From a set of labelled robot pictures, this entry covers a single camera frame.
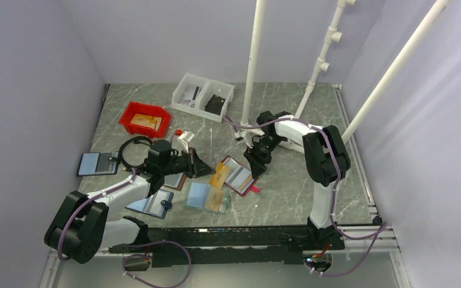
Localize purple cable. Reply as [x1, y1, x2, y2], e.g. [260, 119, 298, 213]
[56, 167, 192, 288]
[221, 114, 390, 278]

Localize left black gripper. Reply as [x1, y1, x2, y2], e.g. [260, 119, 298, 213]
[161, 147, 215, 179]

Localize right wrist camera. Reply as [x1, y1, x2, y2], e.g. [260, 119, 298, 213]
[234, 131, 252, 147]

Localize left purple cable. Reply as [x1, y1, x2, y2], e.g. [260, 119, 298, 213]
[56, 167, 192, 288]

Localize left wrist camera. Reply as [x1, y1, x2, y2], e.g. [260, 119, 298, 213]
[172, 129, 195, 153]

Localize gold cards in red bin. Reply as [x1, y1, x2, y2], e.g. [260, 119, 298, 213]
[130, 113, 163, 131]

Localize black cards in bin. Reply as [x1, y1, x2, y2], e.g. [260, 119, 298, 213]
[204, 94, 226, 115]

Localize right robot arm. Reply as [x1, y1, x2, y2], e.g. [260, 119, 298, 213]
[244, 111, 351, 249]

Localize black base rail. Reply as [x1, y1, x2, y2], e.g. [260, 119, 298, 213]
[108, 224, 345, 268]

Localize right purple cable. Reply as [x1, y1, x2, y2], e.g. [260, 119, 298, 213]
[221, 114, 390, 278]

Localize white pvc pipe frame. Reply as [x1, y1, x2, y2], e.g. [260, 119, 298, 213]
[233, 1, 450, 142]

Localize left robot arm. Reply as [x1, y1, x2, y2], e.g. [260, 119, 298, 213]
[44, 137, 215, 264]

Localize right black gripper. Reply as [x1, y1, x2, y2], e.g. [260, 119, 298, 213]
[243, 136, 284, 180]

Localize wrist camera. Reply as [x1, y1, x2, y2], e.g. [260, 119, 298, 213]
[234, 131, 252, 147]
[172, 129, 195, 153]

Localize aluminium frame rail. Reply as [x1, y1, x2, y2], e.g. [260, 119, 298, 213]
[45, 224, 411, 287]

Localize red card holder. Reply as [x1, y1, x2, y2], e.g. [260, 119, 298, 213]
[221, 155, 261, 196]

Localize red plastic bin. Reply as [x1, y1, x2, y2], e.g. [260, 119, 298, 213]
[118, 101, 171, 139]

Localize white divided plastic bin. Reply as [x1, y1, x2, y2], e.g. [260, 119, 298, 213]
[170, 73, 235, 123]

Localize black coiled cable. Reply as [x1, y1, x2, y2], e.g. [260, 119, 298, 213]
[117, 136, 154, 173]

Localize gold vip card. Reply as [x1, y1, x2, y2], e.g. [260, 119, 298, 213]
[209, 163, 230, 188]

